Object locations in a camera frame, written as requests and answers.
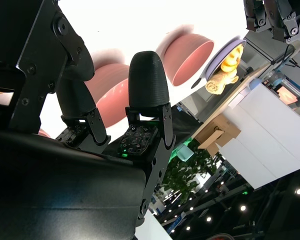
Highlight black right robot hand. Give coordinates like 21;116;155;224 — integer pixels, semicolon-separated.
0;0;177;240

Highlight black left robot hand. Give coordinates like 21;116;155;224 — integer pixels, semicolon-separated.
243;0;300;43

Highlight pink bowl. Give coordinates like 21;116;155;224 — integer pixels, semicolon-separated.
84;63;131;129
37;128;52;138
155;33;215;88

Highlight lavender plate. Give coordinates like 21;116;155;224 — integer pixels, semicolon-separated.
204;37;248;80

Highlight yellow rolled towel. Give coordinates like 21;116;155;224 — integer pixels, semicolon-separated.
205;44;245;96

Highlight black round table grommet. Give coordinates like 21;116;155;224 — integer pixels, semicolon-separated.
190;77;203;90

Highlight white cabinet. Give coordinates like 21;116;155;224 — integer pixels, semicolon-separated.
218;82;300;190

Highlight green leafy plant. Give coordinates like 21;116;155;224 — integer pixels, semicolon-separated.
162;147;223;201

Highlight teal cup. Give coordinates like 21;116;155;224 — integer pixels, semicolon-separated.
176;143;195;162

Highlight brown cardboard box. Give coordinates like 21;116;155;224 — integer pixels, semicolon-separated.
196;114;242;157

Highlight black background cable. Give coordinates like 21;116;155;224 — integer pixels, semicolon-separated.
269;43;297;67

